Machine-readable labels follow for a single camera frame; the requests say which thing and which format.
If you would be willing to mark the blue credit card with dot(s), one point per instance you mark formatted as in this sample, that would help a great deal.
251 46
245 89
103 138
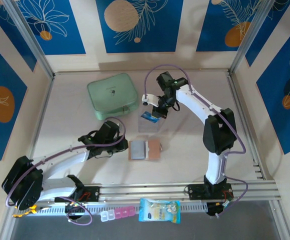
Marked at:
147 117

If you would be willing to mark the tan leather card holder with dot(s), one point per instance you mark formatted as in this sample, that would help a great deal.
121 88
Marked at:
155 150

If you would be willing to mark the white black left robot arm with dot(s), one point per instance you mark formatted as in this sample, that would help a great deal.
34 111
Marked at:
67 160

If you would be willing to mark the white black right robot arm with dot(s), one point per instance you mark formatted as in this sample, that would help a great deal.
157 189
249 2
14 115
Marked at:
195 100

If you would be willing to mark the mint green zip pouch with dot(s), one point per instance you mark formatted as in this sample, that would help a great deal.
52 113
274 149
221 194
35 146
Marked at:
110 95

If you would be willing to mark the pink white pill organizer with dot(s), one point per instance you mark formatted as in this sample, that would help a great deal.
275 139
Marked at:
117 213

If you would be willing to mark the blue snack packet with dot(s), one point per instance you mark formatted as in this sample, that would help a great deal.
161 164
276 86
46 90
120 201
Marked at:
160 210

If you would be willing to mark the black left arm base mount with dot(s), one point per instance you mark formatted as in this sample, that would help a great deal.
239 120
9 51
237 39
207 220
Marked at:
92 193

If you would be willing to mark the aluminium mounting rail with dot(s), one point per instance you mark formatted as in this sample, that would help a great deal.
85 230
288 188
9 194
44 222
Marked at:
145 191

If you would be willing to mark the aluminium table edge rail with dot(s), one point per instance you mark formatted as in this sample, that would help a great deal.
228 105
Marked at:
44 107
238 100

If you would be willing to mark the aluminium frame post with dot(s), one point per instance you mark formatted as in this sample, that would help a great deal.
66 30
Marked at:
30 37
251 37

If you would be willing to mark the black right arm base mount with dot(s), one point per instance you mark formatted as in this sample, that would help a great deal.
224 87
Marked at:
197 192

